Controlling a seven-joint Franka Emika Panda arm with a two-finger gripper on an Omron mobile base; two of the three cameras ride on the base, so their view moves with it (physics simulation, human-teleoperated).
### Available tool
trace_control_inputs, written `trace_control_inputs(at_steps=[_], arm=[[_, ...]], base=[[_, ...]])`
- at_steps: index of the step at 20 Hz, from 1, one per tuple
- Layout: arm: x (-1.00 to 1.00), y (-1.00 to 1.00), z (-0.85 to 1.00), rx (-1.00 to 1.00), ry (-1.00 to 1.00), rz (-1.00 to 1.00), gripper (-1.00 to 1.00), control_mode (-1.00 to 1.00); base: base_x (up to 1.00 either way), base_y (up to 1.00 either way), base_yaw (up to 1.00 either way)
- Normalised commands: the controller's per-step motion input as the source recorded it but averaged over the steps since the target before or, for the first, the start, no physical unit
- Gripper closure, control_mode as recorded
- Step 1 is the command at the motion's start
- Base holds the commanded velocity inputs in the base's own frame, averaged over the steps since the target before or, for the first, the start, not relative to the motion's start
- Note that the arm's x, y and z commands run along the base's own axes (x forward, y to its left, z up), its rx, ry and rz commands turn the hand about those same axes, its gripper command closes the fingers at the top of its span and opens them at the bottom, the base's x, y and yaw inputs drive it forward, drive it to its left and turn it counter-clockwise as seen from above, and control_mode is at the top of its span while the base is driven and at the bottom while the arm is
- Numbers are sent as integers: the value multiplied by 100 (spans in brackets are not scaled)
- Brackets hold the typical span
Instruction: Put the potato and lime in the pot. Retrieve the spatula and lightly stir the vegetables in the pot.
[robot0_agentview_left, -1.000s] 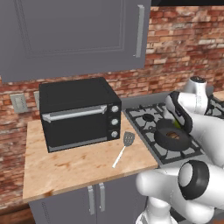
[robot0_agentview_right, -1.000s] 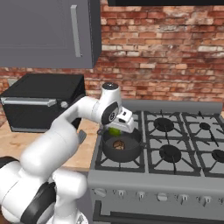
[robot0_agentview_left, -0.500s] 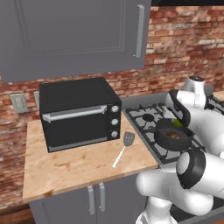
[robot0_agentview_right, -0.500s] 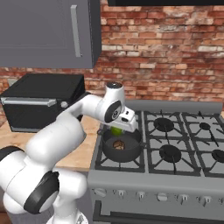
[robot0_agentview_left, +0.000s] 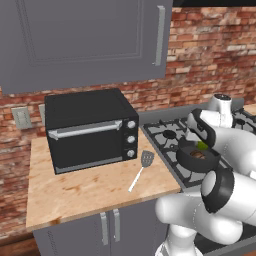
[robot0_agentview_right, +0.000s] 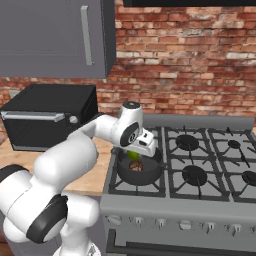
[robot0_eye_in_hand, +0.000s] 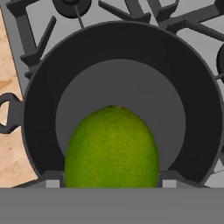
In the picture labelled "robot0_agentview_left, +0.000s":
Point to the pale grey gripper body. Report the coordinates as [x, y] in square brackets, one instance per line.
[192, 135]

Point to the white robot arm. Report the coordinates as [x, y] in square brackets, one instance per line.
[186, 213]

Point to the green lime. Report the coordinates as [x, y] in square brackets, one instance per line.
[202, 145]

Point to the brown potato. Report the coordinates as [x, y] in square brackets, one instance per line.
[196, 154]

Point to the black pot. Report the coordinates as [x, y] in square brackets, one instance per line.
[186, 160]

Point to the grey slotted spatula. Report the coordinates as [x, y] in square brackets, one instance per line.
[147, 158]

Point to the black gas hob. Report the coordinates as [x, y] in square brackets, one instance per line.
[163, 146]

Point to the silver toaster oven knob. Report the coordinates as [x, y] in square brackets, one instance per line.
[130, 153]
[131, 124]
[131, 139]

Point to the grey base cupboard door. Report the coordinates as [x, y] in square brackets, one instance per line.
[73, 236]
[140, 226]

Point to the black toaster oven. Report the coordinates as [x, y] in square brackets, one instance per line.
[86, 106]

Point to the black range hood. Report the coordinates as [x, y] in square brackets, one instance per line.
[213, 2]

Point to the grey wall cupboard door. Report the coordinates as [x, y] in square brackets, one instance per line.
[83, 40]

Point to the grey wall socket plate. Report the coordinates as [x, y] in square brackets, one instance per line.
[42, 114]
[22, 118]

